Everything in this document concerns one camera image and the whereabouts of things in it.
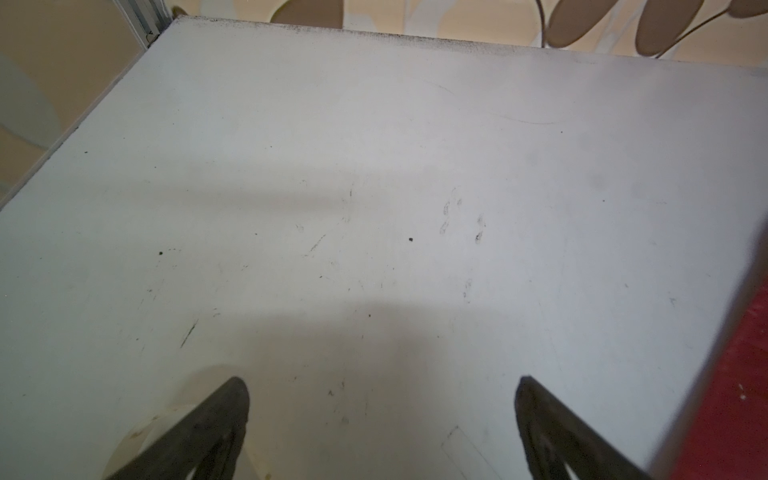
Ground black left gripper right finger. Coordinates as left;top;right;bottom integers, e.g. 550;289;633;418
515;376;649;479

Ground dark red wrapping paper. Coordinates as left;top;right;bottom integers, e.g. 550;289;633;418
670;284;767;479

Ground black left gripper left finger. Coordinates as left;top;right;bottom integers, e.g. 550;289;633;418
110;376;250;479

